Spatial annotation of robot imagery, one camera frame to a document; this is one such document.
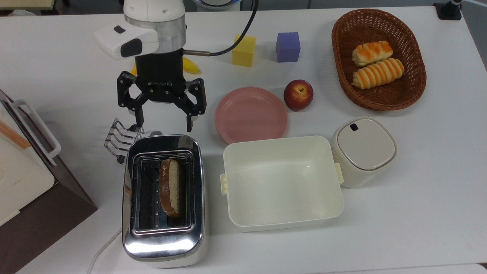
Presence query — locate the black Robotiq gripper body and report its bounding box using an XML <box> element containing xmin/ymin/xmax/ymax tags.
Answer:
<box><xmin>135</xmin><ymin>49</ymin><xmax>186</xmax><ymax>102</ymax></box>

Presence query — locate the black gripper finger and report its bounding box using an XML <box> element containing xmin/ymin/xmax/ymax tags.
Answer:
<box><xmin>176</xmin><ymin>78</ymin><xmax>207</xmax><ymax>132</ymax></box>
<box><xmin>117</xmin><ymin>71</ymin><xmax>151</xmax><ymax>128</ymax></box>

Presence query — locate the brown bread slice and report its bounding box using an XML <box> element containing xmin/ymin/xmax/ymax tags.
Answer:
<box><xmin>159</xmin><ymin>158</ymin><xmax>182</xmax><ymax>218</ymax></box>

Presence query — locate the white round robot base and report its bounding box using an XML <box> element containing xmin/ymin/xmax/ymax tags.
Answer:
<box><xmin>192</xmin><ymin>0</ymin><xmax>242</xmax><ymax>11</ymax></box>

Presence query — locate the pink plate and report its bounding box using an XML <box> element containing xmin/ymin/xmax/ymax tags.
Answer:
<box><xmin>215</xmin><ymin>87</ymin><xmax>288</xmax><ymax>144</ymax></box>

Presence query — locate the short orange glazed bread roll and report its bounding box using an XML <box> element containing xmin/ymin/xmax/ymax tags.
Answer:
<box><xmin>352</xmin><ymin>41</ymin><xmax>394</xmax><ymax>67</ymax></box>

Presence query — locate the long striped bread roll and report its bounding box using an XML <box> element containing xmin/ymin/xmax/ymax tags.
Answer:
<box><xmin>352</xmin><ymin>58</ymin><xmax>405</xmax><ymax>90</ymax></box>

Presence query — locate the yellow banana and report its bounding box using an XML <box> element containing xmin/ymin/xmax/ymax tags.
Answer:
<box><xmin>131</xmin><ymin>57</ymin><xmax>200</xmax><ymax>75</ymax></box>

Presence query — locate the metal toast rack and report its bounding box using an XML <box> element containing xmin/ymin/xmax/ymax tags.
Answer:
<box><xmin>104</xmin><ymin>118</ymin><xmax>163</xmax><ymax>165</ymax></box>

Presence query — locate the yellow foam cube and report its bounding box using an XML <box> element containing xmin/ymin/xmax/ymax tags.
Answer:
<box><xmin>232</xmin><ymin>35</ymin><xmax>256</xmax><ymax>68</ymax></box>

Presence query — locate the red apple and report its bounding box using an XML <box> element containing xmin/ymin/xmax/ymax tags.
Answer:
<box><xmin>283</xmin><ymin>80</ymin><xmax>314</xmax><ymax>112</ymax></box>

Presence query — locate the purple foam cube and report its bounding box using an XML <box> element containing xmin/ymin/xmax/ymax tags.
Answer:
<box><xmin>275</xmin><ymin>32</ymin><xmax>301</xmax><ymax>63</ymax></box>

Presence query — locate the cream plastic open box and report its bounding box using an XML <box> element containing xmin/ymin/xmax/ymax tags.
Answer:
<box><xmin>220</xmin><ymin>135</ymin><xmax>345</xmax><ymax>233</ymax></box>

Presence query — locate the beige wooden desk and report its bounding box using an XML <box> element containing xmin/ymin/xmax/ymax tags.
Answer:
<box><xmin>0</xmin><ymin>0</ymin><xmax>54</xmax><ymax>10</ymax></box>

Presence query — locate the chrome cream toaster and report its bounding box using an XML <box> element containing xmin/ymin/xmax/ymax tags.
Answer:
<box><xmin>122</xmin><ymin>134</ymin><xmax>209</xmax><ymax>268</ymax></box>

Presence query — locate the brown wicker basket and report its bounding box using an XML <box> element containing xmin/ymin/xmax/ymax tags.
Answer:
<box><xmin>331</xmin><ymin>9</ymin><xmax>427</xmax><ymax>112</ymax></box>

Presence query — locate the cream canister with lid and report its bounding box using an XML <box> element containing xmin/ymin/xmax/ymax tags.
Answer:
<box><xmin>330</xmin><ymin>116</ymin><xmax>398</xmax><ymax>189</ymax></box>

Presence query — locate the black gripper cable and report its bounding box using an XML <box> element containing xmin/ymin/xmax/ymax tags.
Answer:
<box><xmin>185</xmin><ymin>0</ymin><xmax>259</xmax><ymax>57</ymax></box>

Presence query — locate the cream plastic box with handle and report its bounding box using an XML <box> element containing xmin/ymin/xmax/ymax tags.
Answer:
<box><xmin>0</xmin><ymin>100</ymin><xmax>56</xmax><ymax>227</ymax></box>

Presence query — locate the white toaster power cable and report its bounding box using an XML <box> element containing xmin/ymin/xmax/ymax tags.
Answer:
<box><xmin>87</xmin><ymin>228</ymin><xmax>123</xmax><ymax>274</ymax></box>

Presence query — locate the black camera stand base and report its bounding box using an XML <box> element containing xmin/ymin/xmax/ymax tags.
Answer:
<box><xmin>434</xmin><ymin>0</ymin><xmax>463</xmax><ymax>20</ymax></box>

